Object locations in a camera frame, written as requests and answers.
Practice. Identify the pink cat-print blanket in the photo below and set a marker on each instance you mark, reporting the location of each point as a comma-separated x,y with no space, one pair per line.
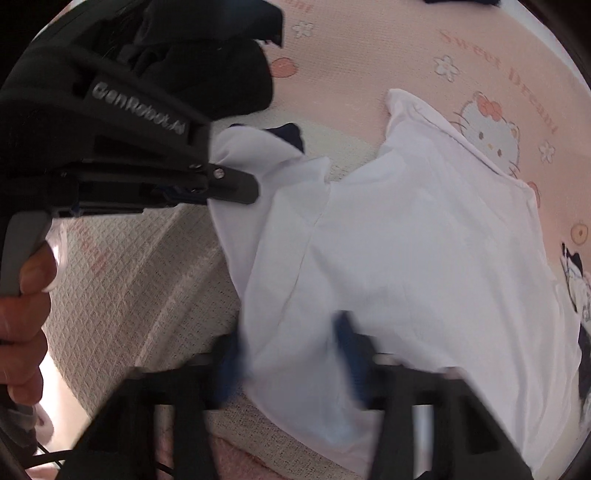
369,46

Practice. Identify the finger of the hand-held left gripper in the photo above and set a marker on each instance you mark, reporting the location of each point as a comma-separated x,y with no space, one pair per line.
231,187
129,198

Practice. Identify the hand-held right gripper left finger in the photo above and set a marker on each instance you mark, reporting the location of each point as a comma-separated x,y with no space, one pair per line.
228,374

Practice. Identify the person's left hand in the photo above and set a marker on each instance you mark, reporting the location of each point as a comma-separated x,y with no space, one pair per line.
23,337

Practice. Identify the black garment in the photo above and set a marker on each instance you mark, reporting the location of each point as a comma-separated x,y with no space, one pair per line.
207,60

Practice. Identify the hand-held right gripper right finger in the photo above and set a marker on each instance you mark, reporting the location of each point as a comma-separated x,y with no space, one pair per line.
353,360

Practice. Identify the white shirt with navy trim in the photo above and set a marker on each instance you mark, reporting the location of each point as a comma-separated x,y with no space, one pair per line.
415,254

